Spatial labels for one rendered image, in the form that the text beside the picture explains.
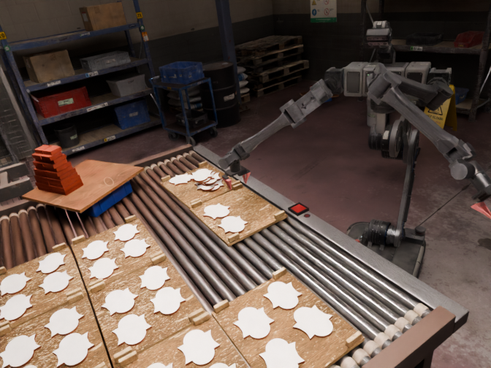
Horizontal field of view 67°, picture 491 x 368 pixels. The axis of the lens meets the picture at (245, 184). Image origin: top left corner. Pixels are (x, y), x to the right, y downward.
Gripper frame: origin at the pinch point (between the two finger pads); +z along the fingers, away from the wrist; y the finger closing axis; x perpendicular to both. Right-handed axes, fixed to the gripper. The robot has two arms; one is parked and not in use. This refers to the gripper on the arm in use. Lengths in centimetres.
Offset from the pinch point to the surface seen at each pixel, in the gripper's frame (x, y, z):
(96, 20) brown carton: 418, 44, -73
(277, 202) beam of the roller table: -14.2, 14.7, 11.0
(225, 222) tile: -15.1, -17.9, 8.0
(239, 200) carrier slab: -0.8, -0.9, 8.9
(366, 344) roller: -102, -17, 11
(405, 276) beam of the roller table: -91, 19, 12
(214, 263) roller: -35, -36, 11
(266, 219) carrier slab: -25.6, -0.5, 9.1
